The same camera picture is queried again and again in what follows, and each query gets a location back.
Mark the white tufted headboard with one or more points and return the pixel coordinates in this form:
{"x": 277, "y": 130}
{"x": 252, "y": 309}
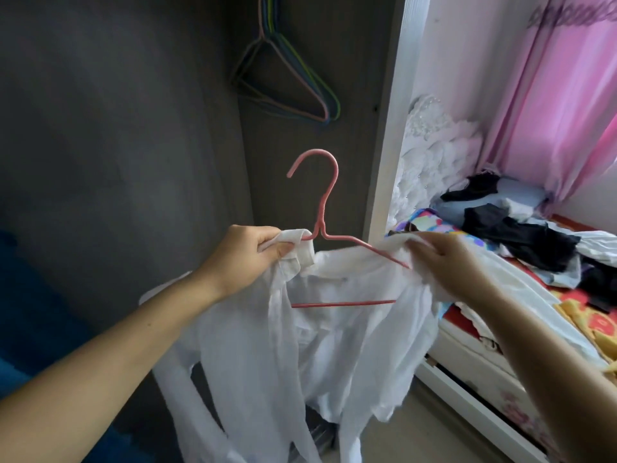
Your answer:
{"x": 434, "y": 159}

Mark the grey wardrobe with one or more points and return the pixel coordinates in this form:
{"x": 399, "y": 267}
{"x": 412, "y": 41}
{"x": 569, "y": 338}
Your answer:
{"x": 116, "y": 139}

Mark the pink hanger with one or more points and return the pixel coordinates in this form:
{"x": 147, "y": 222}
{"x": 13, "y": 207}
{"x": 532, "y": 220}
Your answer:
{"x": 317, "y": 226}

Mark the person's left forearm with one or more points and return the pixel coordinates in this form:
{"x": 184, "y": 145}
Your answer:
{"x": 96, "y": 381}

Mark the person's right forearm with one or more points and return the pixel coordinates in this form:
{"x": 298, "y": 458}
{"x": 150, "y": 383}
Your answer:
{"x": 549, "y": 371}

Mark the blue garment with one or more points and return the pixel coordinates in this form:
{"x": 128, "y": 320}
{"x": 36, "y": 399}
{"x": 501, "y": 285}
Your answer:
{"x": 39, "y": 332}

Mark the wide pink curtain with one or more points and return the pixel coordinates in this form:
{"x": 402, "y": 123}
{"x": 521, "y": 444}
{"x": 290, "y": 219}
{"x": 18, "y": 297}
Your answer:
{"x": 559, "y": 101}

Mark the white shirt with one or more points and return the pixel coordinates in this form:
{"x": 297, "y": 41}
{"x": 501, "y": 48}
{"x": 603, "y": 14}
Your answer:
{"x": 337, "y": 352}

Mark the pale blue pillow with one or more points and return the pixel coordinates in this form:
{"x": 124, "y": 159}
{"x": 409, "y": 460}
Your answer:
{"x": 525, "y": 193}

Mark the red and yellow blanket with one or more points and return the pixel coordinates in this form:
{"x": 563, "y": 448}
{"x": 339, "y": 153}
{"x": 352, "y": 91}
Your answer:
{"x": 482, "y": 366}

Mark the blue patterned pillow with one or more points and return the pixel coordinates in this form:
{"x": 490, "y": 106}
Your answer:
{"x": 429, "y": 222}

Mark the person's right hand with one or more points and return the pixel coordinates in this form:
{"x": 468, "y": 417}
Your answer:
{"x": 458, "y": 270}

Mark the pile of mixed clothes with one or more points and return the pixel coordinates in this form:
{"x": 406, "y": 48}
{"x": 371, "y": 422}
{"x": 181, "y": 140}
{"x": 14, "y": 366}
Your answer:
{"x": 521, "y": 236}

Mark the person's left hand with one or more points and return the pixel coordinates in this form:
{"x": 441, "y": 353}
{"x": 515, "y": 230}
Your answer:
{"x": 241, "y": 260}

